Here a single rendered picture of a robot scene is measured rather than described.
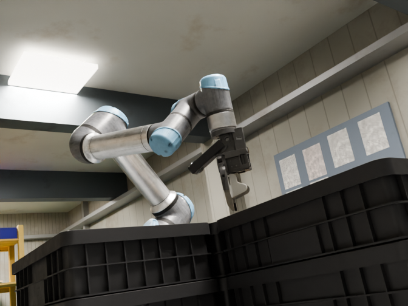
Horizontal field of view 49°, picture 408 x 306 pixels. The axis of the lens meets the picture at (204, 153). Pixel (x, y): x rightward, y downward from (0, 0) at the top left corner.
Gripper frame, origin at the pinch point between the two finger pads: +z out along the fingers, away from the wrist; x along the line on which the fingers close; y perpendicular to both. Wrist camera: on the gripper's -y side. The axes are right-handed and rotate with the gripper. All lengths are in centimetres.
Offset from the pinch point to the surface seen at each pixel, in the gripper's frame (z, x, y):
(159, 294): 14.0, -39.2, -10.7
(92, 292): 11, -46, -20
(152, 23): -157, 200, -56
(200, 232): 4.8, -30.1, -3.2
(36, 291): 10, -36, -36
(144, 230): 2.5, -38.6, -11.5
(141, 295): 13.2, -41.6, -13.1
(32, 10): -165, 149, -126
